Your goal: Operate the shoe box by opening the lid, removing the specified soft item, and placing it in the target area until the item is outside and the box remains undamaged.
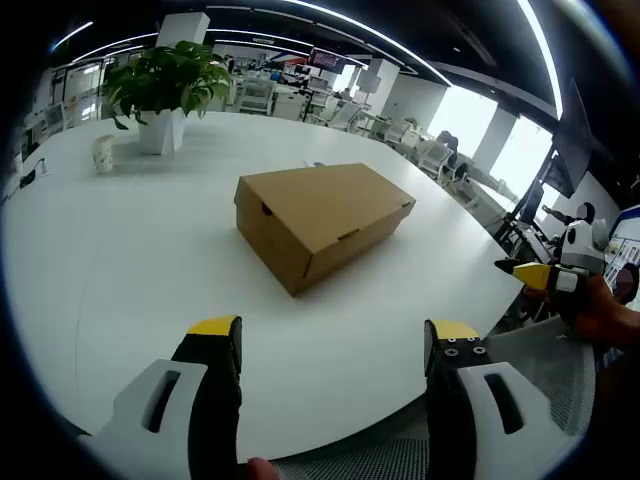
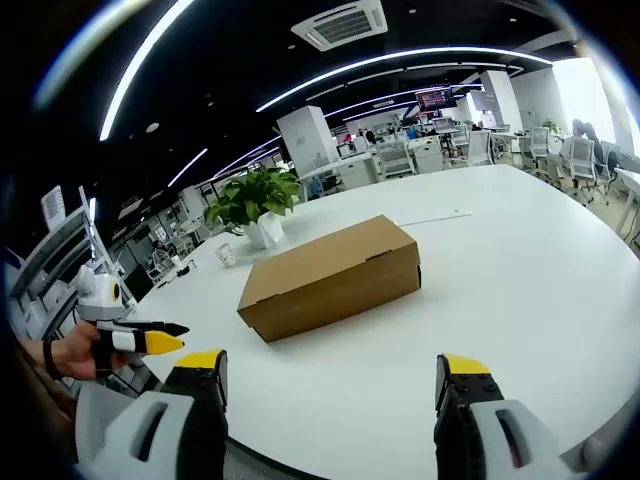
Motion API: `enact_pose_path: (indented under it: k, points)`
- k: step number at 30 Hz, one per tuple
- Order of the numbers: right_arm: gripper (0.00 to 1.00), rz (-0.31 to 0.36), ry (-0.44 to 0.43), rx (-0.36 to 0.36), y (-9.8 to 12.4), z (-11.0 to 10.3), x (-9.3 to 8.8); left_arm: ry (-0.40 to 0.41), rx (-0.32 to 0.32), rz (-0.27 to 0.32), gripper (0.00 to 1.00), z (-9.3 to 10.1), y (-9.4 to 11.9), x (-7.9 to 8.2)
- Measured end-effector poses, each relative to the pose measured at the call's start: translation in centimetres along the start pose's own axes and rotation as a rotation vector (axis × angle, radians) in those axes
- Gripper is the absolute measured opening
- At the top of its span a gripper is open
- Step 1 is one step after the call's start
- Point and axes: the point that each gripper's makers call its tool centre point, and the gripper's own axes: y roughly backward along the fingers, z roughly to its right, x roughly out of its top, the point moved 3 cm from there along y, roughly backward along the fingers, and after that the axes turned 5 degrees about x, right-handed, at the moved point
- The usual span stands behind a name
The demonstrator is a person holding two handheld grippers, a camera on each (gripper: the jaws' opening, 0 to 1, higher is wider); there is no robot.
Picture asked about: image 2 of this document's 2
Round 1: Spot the white table socket panel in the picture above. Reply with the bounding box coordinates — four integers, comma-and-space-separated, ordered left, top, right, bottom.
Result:
399, 212, 472, 226

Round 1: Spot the brown cardboard shoe box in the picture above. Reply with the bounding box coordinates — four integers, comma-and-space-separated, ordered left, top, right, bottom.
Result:
236, 214, 422, 344

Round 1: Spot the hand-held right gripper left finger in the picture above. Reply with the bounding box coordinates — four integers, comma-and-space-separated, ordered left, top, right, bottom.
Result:
87, 349, 230, 480

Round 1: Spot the row of white office chairs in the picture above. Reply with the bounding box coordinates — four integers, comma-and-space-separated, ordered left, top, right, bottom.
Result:
374, 124, 640, 206

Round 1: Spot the potted green plant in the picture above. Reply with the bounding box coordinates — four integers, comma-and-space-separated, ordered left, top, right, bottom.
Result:
202, 167, 302, 250

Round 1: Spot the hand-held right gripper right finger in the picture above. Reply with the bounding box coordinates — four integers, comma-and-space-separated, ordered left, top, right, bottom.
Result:
433, 352, 591, 480

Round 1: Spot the person's left hand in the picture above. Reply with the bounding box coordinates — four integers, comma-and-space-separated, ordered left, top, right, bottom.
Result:
49, 322, 146, 381

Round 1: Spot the person's brown clothing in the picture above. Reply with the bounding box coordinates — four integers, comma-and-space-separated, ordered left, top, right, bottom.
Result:
9, 339, 81, 461

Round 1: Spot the small black desk object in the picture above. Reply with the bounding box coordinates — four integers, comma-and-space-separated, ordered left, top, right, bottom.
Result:
157, 267, 194, 289

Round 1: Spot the white mesh office chair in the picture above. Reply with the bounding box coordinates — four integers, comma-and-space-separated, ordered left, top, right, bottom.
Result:
74, 382, 131, 466

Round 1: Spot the wall screen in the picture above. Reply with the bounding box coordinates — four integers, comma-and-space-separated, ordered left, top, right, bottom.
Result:
414, 88, 457, 112

